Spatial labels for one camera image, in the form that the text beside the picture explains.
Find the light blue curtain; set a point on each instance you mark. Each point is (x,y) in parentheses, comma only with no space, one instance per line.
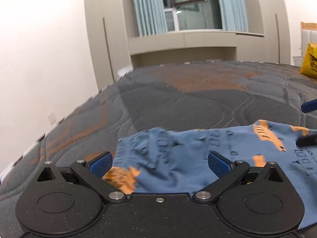
(232,5)
(148,7)

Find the window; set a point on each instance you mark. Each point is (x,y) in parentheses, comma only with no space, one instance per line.
(190,5)

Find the clear plastic box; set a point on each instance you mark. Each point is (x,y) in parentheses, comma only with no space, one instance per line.
(297,60)

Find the white wall socket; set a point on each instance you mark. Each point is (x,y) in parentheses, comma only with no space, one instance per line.
(52,118)

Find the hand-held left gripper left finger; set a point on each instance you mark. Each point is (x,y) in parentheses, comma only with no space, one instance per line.
(101,164)

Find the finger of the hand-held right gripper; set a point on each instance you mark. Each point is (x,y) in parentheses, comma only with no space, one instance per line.
(307,140)
(310,106)

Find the beige built-in cabinet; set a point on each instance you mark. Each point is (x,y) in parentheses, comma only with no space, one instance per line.
(104,29)

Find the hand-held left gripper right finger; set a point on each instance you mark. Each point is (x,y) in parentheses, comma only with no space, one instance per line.
(218,163)

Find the blue pants with orange print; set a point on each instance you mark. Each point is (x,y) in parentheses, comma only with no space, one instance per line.
(178,158)

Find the yellow bag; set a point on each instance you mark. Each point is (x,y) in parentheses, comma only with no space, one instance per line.
(309,62)

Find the grey and orange quilted mattress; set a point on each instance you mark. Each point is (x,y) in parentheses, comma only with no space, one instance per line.
(173,99)

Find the white flat object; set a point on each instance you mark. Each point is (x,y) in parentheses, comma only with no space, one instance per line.
(124,71)

